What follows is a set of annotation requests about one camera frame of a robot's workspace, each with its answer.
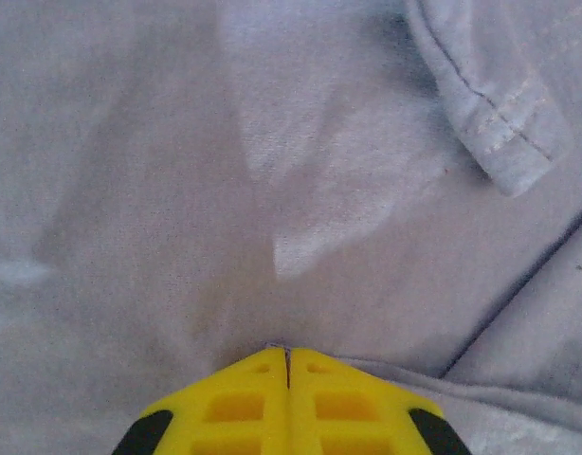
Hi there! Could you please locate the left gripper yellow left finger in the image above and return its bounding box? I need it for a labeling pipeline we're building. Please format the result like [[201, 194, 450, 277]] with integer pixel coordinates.
[[111, 348, 291, 455]]

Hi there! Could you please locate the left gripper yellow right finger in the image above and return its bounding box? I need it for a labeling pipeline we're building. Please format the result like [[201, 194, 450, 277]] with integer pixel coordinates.
[[289, 347, 475, 455]]

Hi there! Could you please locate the purple shirt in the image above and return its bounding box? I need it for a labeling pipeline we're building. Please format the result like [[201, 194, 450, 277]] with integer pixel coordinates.
[[0, 0, 582, 455]]

